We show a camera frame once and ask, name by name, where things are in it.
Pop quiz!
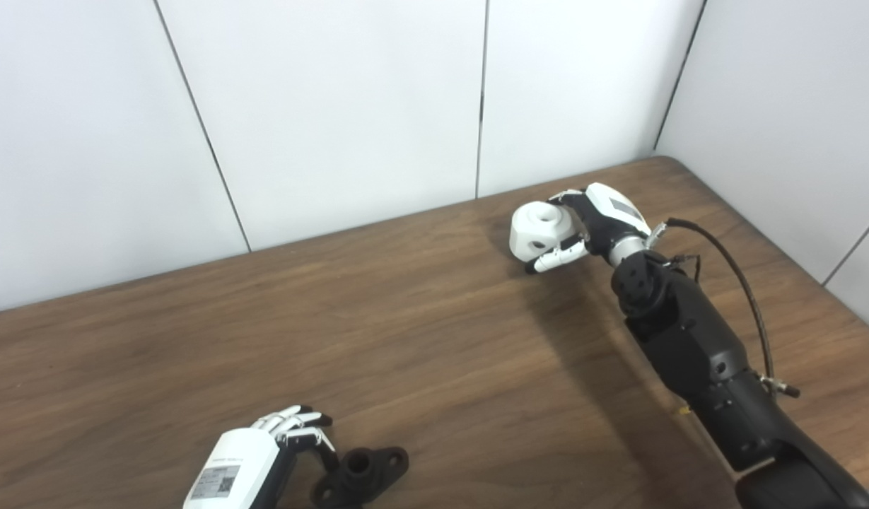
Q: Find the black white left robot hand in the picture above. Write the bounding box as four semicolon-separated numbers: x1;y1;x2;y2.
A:
182;405;336;509

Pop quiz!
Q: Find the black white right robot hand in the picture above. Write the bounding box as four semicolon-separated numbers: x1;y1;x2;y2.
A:
525;182;654;275

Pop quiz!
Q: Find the round white plastic piece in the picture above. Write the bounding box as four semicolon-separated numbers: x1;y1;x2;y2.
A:
509;201;583;262

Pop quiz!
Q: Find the black plastic holder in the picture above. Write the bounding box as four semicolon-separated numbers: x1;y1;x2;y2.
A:
311;446;410;507

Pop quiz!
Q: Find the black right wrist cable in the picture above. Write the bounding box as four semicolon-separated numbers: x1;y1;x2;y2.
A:
653;218;801;398

